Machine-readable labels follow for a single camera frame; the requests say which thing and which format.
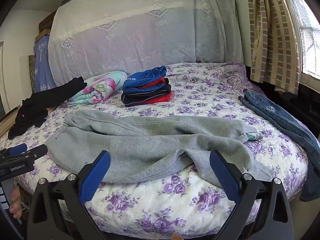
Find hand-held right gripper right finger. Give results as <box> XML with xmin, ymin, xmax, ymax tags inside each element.
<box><xmin>209</xmin><ymin>149</ymin><xmax>294</xmax><ymax>240</ymax></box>

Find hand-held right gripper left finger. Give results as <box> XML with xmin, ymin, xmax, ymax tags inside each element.
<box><xmin>26</xmin><ymin>150</ymin><xmax>111</xmax><ymax>240</ymax></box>

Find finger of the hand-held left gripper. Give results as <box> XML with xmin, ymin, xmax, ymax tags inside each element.
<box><xmin>0</xmin><ymin>143</ymin><xmax>28</xmax><ymax>157</ymax></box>
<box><xmin>9</xmin><ymin>144</ymin><xmax>48</xmax><ymax>164</ymax></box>

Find grey sweatshirt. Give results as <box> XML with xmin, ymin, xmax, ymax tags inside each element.
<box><xmin>45</xmin><ymin>109</ymin><xmax>275</xmax><ymax>188</ymax></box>

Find person's left hand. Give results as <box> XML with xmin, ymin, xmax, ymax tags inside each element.
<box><xmin>9</xmin><ymin>184</ymin><xmax>24</xmax><ymax>219</ymax></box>

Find black garment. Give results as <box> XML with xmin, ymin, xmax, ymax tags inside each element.
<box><xmin>8</xmin><ymin>77</ymin><xmax>85</xmax><ymax>140</ymax></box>

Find small white green packet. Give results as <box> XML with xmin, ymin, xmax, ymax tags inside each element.
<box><xmin>246</xmin><ymin>132</ymin><xmax>262</xmax><ymax>142</ymax></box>

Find bed with purple floral sheet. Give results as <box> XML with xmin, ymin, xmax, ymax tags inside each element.
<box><xmin>0</xmin><ymin>62</ymin><xmax>309</xmax><ymax>236</ymax></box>

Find leaning picture board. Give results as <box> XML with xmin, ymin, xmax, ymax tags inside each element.
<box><xmin>19</xmin><ymin>54</ymin><xmax>37</xmax><ymax>96</ymax></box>

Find blue jeans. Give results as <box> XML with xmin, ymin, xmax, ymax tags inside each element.
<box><xmin>238</xmin><ymin>88</ymin><xmax>320</xmax><ymax>202</ymax></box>

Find blue packaged mattress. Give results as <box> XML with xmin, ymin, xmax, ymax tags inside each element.
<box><xmin>33</xmin><ymin>33</ymin><xmax>57</xmax><ymax>93</ymax></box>

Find floral rolled blanket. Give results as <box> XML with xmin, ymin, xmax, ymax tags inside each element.
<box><xmin>65</xmin><ymin>71</ymin><xmax>128</xmax><ymax>107</ymax></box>

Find folded red garment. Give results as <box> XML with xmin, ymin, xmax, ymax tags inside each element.
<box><xmin>147</xmin><ymin>91</ymin><xmax>175</xmax><ymax>103</ymax></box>
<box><xmin>138</xmin><ymin>77</ymin><xmax>170</xmax><ymax>89</ymax></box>

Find tan cardboard box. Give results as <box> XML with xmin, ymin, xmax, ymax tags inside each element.
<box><xmin>34</xmin><ymin>28</ymin><xmax>52</xmax><ymax>42</ymax></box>

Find dark brown box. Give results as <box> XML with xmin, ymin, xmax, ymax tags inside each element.
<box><xmin>38</xmin><ymin>11</ymin><xmax>57</xmax><ymax>31</ymax></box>

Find white lace cover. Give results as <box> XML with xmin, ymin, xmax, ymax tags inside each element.
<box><xmin>48</xmin><ymin>0</ymin><xmax>244</xmax><ymax>87</ymax></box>

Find beige checked curtain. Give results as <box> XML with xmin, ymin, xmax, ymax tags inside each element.
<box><xmin>247</xmin><ymin>0</ymin><xmax>303</xmax><ymax>95</ymax></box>

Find window with mesh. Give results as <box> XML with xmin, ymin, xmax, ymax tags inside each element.
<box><xmin>280</xmin><ymin>0</ymin><xmax>320</xmax><ymax>80</ymax></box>

